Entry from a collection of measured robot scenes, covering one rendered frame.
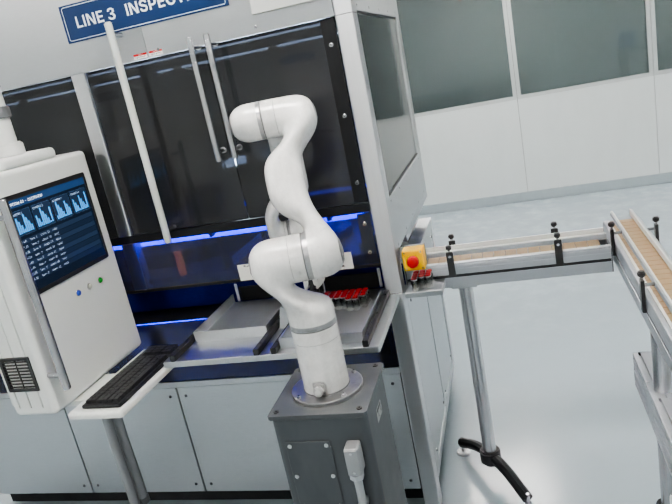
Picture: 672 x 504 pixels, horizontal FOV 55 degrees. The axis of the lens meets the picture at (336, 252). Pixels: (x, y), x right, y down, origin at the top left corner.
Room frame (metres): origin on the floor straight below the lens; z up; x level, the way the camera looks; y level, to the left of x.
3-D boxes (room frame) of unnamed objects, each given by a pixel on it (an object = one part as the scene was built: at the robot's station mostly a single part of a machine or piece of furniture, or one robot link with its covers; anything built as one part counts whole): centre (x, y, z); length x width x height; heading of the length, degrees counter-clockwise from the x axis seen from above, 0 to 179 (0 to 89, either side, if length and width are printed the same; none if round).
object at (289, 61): (2.15, 0.07, 1.50); 0.43 x 0.01 x 0.59; 73
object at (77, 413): (2.01, 0.79, 0.79); 0.45 x 0.28 x 0.03; 161
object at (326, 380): (1.53, 0.09, 0.95); 0.19 x 0.19 x 0.18
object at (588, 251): (2.12, -0.57, 0.92); 0.69 x 0.16 x 0.16; 73
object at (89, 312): (2.09, 0.95, 1.19); 0.50 x 0.19 x 0.78; 161
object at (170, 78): (2.28, 0.50, 1.50); 0.47 x 0.01 x 0.59; 73
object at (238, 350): (2.01, 0.20, 0.87); 0.70 x 0.48 x 0.02; 73
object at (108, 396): (1.99, 0.74, 0.82); 0.40 x 0.14 x 0.02; 161
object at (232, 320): (2.12, 0.34, 0.90); 0.34 x 0.26 x 0.04; 163
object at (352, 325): (1.92, 0.05, 0.90); 0.34 x 0.26 x 0.04; 163
